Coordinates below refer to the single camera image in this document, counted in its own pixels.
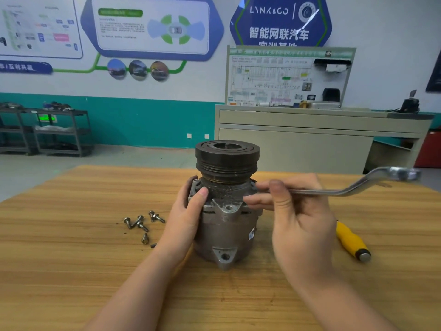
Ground person's left hand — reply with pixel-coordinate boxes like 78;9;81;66
159;176;209;260

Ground person's right hand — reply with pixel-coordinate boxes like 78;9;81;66
243;173;340;284

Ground grey compressor with black pulley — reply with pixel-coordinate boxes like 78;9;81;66
188;140;264;271

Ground silver offset ring wrench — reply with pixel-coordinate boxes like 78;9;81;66
288;166;421;197

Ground person's left forearm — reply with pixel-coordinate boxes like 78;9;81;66
83;243;193;331

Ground person's right forearm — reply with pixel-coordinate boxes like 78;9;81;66
288;269;400;331

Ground beige metal cabinet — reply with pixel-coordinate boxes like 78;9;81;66
214;104;435;176

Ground white circuit diagram training board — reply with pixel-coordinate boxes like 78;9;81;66
225;45;357;109

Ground dark metal shelf rack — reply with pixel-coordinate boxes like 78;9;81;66
0;103;36;156
29;108;94;157

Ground red cabinet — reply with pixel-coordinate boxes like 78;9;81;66
414;129;441;169

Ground white plastic bag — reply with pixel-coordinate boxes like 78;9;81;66
34;125;75;133

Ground dark parts on rack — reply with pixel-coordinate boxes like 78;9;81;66
43;101;75;111

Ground blue framed white info panel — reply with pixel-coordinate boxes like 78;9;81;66
80;0;225;62

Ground blue label strip sign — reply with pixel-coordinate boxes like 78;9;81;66
0;60;54;75

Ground yellow handled screwdriver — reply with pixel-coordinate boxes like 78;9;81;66
336;220;372;263

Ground black device with cable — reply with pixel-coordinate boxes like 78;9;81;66
387;90;421;114

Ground blue hexagon wall sign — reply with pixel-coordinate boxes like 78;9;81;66
230;0;333;48

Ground dark wall poster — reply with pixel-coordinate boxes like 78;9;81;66
426;50;441;93

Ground white wall chart panel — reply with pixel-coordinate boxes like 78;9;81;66
0;0;84;60

